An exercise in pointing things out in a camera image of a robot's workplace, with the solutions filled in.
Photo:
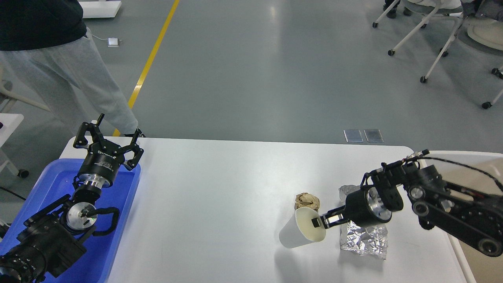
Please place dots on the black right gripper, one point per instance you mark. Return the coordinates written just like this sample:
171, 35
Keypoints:
363, 207

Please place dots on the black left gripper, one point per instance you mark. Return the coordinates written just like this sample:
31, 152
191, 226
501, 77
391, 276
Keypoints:
99, 163

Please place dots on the white paper cup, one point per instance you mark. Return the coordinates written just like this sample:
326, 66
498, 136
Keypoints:
300, 229

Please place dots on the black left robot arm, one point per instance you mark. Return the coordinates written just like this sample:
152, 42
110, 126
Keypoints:
53, 238

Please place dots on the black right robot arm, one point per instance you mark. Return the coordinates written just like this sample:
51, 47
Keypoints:
472, 216

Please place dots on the crumpled brown paper ball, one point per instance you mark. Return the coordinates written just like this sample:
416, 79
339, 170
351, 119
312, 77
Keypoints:
307, 200

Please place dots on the silver foil bag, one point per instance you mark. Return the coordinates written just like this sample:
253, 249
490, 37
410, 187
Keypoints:
370, 240

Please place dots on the left metal floor plate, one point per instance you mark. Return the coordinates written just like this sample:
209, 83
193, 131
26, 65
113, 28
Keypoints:
353, 136

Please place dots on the metal floor plate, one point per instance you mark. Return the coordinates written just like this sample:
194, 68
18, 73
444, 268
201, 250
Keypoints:
373, 136
353, 136

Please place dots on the right metal floor plate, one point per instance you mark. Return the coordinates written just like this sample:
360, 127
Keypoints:
373, 136

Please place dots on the white side table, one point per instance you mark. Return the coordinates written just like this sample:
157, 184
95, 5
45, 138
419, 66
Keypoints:
9, 123

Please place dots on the white power adapter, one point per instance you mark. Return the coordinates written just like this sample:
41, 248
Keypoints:
110, 41

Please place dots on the person in grey trousers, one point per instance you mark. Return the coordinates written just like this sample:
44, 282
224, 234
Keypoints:
47, 45

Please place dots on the white chair base left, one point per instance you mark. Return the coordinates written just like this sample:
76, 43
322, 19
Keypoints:
9, 98

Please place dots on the white flat board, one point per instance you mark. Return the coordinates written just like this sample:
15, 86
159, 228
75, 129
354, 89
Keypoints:
100, 8

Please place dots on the beige plastic bin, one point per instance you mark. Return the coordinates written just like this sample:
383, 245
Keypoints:
477, 268

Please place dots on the white rolling chair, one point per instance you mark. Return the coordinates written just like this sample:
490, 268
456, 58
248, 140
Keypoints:
478, 20

